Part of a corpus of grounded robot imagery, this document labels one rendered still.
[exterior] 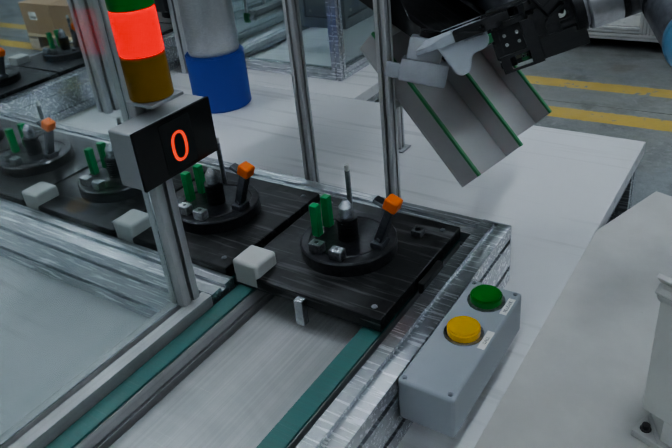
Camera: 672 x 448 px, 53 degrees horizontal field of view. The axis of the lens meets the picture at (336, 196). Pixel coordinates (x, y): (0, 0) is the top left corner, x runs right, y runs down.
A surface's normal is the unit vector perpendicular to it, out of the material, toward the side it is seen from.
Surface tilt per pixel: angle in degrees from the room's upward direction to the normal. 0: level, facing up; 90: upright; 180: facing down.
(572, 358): 0
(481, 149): 45
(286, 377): 0
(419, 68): 78
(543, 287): 0
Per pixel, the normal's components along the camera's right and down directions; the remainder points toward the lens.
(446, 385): -0.09, -0.87
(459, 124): 0.45, -0.42
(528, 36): -0.18, 0.31
